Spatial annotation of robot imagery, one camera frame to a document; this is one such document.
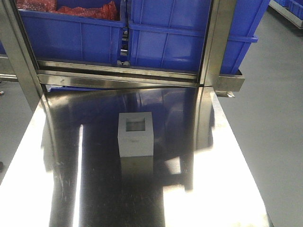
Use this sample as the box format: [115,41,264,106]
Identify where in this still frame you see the gray square base block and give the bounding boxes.
[117,112,154,157]

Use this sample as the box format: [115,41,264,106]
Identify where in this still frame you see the blue plastic bin right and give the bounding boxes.
[127,0,269,74]

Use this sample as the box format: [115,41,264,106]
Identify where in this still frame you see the blue bin with red contents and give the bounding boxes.
[19,0,126,64]

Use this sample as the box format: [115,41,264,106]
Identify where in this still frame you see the red mesh bag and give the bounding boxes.
[15,0,118,20]

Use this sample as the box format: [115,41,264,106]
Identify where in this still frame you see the stainless steel shelf frame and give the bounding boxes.
[0,0,244,110]

